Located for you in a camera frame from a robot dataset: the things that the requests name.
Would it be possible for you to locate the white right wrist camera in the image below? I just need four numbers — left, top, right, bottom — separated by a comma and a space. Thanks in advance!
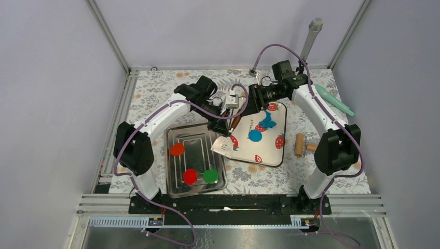
248, 68, 260, 79

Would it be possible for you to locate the wooden double-ended dough roller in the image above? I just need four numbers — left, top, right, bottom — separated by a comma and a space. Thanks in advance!
294, 133, 317, 157

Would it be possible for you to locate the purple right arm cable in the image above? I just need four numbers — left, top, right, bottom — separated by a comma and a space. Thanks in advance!
249, 44, 366, 249

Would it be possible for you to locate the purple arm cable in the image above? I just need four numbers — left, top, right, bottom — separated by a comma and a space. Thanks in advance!
113, 83, 250, 247
249, 44, 366, 249

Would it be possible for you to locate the red dough disc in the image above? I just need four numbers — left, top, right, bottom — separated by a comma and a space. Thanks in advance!
183, 169, 198, 185

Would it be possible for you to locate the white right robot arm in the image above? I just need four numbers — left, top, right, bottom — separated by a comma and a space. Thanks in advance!
241, 60, 361, 214

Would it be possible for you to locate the metal spatula wooden handle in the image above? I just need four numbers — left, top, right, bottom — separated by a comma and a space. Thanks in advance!
211, 116, 242, 159

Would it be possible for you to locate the stainless steel baking tray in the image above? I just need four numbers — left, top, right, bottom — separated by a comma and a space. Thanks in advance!
165, 122, 227, 199

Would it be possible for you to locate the silver microphone on stand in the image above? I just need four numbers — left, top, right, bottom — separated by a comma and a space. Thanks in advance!
296, 18, 323, 74

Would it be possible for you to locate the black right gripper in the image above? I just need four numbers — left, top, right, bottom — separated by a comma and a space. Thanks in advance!
239, 84, 286, 118

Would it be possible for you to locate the green dough disc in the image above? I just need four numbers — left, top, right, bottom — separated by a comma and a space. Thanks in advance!
203, 169, 219, 184

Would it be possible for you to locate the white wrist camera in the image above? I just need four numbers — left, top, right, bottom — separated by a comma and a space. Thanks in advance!
248, 68, 260, 79
224, 90, 239, 109

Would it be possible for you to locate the floral table mat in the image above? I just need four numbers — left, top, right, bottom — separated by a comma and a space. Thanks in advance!
108, 69, 371, 195

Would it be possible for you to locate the mint green handheld tool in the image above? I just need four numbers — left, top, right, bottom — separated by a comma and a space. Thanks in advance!
315, 85, 355, 117

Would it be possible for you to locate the white strawberry print tray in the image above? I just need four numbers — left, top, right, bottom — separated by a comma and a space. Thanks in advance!
227, 102, 287, 168

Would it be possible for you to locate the orange dough disc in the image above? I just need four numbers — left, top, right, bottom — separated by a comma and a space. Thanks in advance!
169, 143, 185, 157

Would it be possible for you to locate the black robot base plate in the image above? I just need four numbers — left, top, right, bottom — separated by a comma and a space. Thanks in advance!
128, 192, 333, 226

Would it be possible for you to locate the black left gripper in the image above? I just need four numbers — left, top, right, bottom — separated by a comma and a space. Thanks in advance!
194, 100, 230, 136

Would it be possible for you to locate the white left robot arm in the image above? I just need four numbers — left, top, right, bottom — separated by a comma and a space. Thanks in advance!
113, 76, 228, 213

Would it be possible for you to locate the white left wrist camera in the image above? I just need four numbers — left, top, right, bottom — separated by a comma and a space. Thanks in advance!
224, 90, 239, 109

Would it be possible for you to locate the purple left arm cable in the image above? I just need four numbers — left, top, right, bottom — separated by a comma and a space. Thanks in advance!
113, 83, 250, 247

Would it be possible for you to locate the blue dough piece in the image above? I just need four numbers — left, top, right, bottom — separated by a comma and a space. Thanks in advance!
248, 129, 263, 142

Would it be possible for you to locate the blue dough scrap strip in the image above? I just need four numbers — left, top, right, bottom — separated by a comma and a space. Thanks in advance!
258, 110, 277, 129

